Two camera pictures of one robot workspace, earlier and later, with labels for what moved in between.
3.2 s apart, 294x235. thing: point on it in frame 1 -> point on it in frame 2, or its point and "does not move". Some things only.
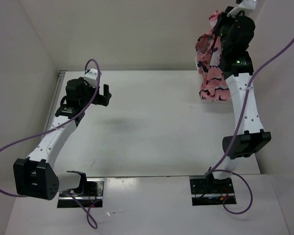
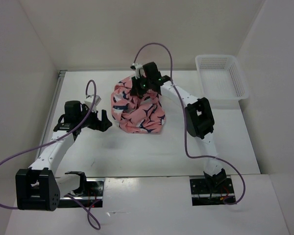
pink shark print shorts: [214, 84] -> [145, 114]
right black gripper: [222, 17] -> [135, 90]
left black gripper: [101, 99] -> [101, 125]
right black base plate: [211, 185] does not move
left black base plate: [89, 187] does not move
